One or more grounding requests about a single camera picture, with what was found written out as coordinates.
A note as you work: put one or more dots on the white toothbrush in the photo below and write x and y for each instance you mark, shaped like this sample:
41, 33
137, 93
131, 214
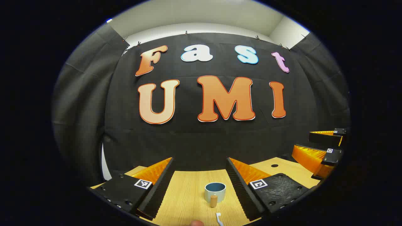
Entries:
219, 217

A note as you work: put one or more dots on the wooden desktop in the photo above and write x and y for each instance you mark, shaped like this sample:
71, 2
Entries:
188, 194

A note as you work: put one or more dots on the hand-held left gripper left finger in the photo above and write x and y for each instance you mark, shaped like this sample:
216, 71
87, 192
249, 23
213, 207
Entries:
157, 194

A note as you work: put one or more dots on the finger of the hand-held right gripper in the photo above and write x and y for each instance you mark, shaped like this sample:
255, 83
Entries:
311, 158
323, 138

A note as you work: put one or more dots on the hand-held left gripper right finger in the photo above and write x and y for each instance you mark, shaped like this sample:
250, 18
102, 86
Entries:
241, 191

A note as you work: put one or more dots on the black backdrop cloth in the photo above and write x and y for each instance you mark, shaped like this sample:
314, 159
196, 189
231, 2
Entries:
194, 141

